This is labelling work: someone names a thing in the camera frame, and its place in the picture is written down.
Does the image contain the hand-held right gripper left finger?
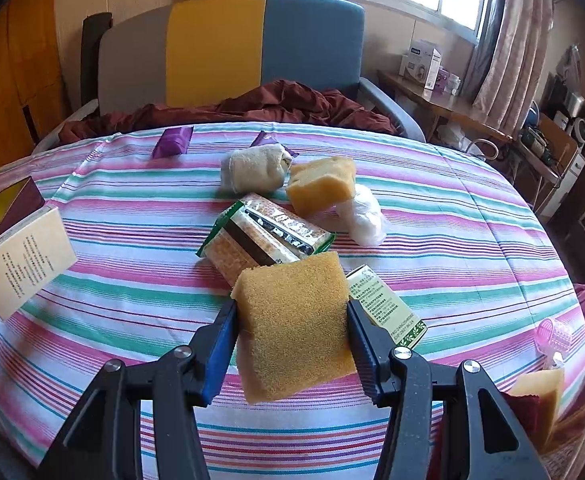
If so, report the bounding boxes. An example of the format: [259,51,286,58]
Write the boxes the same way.
[37,297,240,480]

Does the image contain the cluttered shelf unit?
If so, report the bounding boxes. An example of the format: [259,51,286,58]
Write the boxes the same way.
[517,45,585,261]

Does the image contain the orange wooden wardrobe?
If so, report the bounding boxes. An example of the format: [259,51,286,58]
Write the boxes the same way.
[0,0,70,196]

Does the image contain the large white carton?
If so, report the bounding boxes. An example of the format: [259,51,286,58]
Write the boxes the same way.
[399,40,443,90]

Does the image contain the pale cream sponge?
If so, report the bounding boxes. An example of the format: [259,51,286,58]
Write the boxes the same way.
[508,367,565,453]

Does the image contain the cream printed box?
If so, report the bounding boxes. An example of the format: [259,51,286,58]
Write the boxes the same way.
[0,205,78,322]

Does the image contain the thick yellow sponge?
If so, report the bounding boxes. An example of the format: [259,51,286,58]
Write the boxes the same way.
[286,156,358,217]

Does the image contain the wicker basket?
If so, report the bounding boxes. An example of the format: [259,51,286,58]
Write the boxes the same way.
[539,380,585,480]

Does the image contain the pink plastic cup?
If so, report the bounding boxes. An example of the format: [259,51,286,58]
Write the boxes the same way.
[536,318,575,361]

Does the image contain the white plastic bag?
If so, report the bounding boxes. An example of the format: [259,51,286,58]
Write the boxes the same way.
[335,184,388,247]

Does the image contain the green-edged cracker packet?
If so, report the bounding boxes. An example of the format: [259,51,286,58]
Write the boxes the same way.
[196,192,336,283]

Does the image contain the maroon blanket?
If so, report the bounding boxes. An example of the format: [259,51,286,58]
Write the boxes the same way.
[58,80,400,146]

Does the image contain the green and yellow box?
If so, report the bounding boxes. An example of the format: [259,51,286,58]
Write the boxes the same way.
[345,265,429,350]

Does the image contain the striped bed sheet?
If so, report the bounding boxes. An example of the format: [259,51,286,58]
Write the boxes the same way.
[0,122,585,480]

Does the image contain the wooden desk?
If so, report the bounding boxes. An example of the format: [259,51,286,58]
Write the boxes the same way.
[377,70,513,143]

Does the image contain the brown-yellow sponge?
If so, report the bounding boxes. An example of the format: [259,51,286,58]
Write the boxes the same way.
[231,251,358,405]

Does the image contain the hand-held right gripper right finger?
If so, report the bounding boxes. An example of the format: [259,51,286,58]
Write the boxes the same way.
[346,300,548,480]

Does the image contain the rolled cream towel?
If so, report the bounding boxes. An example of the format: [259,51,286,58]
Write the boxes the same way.
[221,142,295,195]

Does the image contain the dark brown panel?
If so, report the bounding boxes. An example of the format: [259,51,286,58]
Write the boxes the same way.
[81,12,113,107]

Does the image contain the purple snack packet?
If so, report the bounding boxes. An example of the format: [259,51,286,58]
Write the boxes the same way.
[152,127,194,159]
[251,131,299,158]

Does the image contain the pink floral curtain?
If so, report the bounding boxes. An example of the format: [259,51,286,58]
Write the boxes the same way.
[472,0,555,133]

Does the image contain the gold and maroon box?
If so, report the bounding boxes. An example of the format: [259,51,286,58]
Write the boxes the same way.
[0,176,46,257]

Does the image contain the tricolour armchair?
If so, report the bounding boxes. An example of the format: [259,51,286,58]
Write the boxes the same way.
[97,0,428,143]

